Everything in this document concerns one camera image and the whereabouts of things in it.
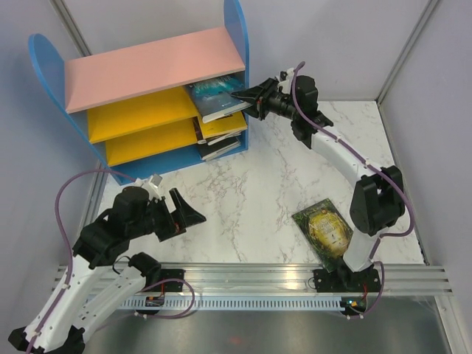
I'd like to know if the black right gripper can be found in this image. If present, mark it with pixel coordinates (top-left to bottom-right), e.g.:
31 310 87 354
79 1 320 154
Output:
231 77 299 121

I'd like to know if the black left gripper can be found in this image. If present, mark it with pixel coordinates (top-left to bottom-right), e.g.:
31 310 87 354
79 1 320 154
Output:
128 187 206 241

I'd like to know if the yellow cover book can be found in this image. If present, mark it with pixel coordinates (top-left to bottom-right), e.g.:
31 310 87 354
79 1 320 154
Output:
198 112 248 139

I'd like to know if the teal ocean cover book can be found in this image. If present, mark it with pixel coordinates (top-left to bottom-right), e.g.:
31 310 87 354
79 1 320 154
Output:
184 74 250 123

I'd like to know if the black moon cover book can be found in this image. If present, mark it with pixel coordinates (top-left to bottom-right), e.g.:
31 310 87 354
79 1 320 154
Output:
198 132 241 145

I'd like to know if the dark navy blue book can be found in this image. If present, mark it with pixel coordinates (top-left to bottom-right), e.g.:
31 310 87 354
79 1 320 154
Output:
197 137 240 161

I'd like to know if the green gold forest book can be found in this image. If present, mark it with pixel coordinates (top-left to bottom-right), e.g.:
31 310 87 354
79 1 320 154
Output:
292 198 353 272

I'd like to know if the purple galaxy cover book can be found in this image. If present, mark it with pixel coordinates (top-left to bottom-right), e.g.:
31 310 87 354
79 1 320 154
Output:
192 117 206 144

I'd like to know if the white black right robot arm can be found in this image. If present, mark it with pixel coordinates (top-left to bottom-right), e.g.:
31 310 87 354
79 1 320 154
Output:
231 72 406 291

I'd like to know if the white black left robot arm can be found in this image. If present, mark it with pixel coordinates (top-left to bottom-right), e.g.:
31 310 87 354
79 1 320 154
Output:
8 186 206 353

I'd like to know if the blue pink yellow bookshelf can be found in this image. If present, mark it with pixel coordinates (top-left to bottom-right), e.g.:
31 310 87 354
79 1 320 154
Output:
28 1 249 184

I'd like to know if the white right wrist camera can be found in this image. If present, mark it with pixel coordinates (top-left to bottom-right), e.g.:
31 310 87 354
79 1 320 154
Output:
276 68 294 94

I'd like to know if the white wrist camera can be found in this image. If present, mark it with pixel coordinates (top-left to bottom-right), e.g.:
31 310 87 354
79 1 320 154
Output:
133 174 162 200
276 68 294 94

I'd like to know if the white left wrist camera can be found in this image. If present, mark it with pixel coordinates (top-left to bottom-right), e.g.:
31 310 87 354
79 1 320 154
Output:
133 174 162 200

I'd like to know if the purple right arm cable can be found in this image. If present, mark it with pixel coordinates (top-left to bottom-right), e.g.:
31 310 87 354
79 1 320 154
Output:
291 61 416 319

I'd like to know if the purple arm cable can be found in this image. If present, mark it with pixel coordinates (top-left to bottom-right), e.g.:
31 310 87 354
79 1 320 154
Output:
25 168 137 354
291 61 416 319

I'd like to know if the aluminium mounting rail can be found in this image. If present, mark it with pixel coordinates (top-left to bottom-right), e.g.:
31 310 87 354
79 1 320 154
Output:
162 263 453 296

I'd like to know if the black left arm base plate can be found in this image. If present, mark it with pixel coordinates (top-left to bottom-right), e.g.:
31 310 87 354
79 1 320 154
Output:
146 268 185 296

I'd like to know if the white slotted cable duct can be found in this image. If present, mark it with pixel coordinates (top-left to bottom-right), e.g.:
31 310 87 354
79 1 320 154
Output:
119 295 344 311

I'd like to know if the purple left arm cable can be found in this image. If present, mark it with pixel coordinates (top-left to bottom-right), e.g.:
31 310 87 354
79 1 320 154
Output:
25 168 137 354

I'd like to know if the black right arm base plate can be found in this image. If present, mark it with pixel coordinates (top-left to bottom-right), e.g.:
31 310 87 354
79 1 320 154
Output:
313 266 381 293

